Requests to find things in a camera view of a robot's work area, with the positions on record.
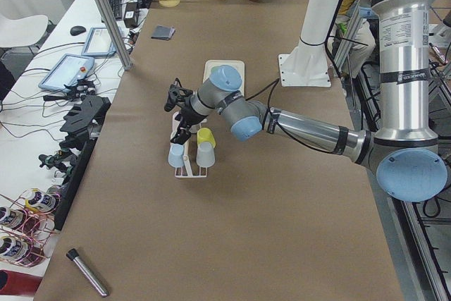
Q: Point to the white chair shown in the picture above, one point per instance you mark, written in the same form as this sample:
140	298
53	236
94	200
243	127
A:
23	32

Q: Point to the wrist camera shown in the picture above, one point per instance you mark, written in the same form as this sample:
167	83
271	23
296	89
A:
177	96

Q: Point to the black tool holder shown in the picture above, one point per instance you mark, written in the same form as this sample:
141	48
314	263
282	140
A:
79	117

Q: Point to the teach pendant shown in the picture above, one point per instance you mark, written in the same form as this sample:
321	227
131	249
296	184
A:
98	43
67	72

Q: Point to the white cup rack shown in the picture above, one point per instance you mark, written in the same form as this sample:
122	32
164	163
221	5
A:
190	168

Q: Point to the near teach pendant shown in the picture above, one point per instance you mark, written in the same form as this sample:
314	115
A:
67	72

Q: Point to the yellow cup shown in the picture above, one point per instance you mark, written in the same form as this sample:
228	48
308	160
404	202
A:
205	135

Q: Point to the cream tray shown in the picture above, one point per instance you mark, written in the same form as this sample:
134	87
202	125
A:
238	65

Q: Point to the black keyboard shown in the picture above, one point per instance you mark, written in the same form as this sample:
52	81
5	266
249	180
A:
116	7

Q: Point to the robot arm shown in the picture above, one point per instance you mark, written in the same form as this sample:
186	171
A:
402	153

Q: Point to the grey cup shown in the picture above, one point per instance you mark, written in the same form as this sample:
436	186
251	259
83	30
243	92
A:
205	155

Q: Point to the black computer mouse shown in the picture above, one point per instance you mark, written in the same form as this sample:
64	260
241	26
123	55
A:
77	30

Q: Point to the grey folded cloth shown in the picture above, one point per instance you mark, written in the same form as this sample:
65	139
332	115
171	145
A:
163	32

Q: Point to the aluminium frame post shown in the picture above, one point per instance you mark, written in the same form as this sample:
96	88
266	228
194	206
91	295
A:
114	32

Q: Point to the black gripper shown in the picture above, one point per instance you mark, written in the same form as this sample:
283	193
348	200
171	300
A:
189	115

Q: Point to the far teach pendant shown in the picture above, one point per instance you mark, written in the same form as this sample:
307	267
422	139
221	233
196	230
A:
98	43

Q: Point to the metal cylinder black cap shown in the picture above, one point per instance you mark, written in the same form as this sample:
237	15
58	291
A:
91	277

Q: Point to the blue cup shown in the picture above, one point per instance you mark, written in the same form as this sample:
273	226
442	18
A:
175	155

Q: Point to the seated person grey clothes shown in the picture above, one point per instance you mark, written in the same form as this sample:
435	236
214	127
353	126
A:
360	52

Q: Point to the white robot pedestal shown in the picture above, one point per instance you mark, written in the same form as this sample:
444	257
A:
306	65

